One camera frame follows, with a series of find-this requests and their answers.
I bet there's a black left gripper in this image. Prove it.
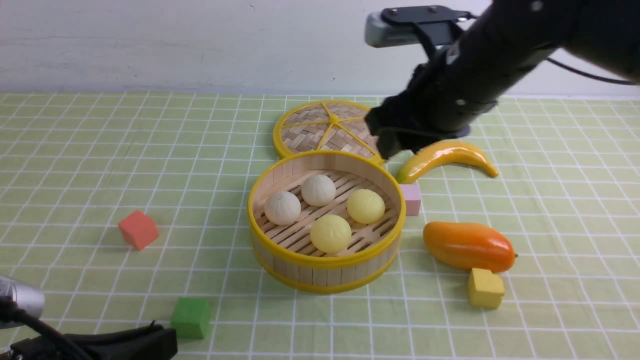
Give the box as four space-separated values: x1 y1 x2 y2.
10 322 178 360

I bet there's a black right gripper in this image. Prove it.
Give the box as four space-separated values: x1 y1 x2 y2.
365 47 498 160

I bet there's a yellow bun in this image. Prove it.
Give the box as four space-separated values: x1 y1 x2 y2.
346 188 386 224
310 214 352 255

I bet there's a white bun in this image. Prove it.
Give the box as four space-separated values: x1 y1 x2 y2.
263 191 301 226
301 174 337 207

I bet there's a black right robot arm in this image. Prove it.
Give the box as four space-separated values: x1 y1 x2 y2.
365 0 640 160

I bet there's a woven bamboo steamer lid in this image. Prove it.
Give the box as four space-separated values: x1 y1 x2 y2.
272 100 385 165

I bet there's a bamboo steamer tray yellow rim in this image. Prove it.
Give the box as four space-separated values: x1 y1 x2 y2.
247 150 407 294

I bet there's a green foam cube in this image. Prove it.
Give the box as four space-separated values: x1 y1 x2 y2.
170 297 211 340

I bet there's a yellow plastic banana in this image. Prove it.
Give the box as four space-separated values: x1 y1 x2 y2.
395 141 499 184

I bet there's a pink foam cube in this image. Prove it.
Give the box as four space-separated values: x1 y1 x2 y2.
399 183 422 216

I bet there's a red foam cube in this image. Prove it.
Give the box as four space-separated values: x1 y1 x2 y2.
118 210 160 251

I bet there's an orange plastic mango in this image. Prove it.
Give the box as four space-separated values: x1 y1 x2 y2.
422 221 518 273

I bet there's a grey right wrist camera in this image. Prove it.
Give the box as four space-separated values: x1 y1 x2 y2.
364 5 476 60

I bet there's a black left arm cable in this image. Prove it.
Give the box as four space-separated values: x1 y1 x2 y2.
0 297 96 360

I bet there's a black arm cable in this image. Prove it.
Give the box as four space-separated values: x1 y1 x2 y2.
546 57 640 86
0 297 96 360

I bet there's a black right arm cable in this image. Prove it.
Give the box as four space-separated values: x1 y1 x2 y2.
546 57 640 86

